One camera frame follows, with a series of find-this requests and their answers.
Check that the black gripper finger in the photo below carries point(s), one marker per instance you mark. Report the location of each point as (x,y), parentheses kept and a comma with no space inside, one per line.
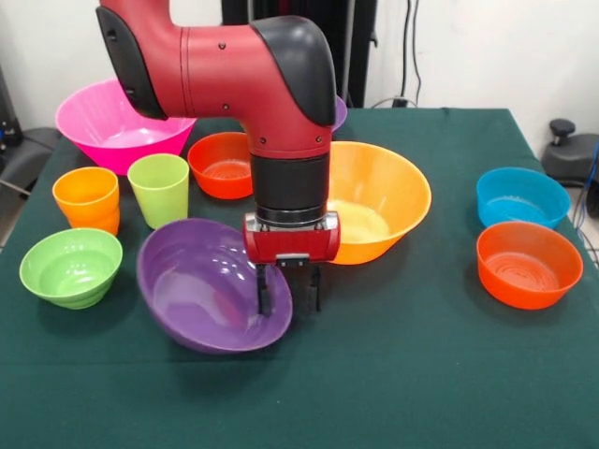
(264,299)
(314,294)

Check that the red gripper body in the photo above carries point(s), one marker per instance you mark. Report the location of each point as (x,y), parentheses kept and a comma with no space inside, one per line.
(292,245)

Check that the purple bowl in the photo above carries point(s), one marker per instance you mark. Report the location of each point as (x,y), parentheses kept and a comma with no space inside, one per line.
(340,114)
(201,280)

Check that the large orange bowl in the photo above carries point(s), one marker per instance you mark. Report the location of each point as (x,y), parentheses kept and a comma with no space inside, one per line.
(388,187)

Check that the green cup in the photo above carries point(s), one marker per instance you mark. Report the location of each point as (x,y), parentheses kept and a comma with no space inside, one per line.
(161,196)

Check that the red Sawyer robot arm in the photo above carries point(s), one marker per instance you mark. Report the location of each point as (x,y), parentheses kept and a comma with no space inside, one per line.
(224,79)

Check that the dark green tablecloth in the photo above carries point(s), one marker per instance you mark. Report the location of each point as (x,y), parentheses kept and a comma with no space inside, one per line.
(374,351)

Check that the small red bowl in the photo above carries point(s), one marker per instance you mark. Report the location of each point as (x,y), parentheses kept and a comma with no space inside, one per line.
(529,285)
(220,178)

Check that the small black plug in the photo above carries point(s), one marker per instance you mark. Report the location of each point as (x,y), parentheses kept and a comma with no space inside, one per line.
(398,101)

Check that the small green bowl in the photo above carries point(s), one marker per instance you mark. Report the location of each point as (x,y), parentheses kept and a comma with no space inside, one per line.
(70,280)

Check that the orange cup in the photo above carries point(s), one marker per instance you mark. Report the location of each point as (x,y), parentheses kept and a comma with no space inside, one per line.
(89,210)

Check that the large pink bowl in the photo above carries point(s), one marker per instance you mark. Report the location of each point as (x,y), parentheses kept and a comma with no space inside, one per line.
(103,135)

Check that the small blue bowl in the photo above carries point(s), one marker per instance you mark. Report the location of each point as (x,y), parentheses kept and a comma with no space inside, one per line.
(519,206)

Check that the grey floor stand base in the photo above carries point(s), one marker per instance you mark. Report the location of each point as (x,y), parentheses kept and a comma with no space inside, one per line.
(28,154)
(571,159)

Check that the black equipment case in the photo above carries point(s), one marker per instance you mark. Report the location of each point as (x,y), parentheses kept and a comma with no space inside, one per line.
(8,107)

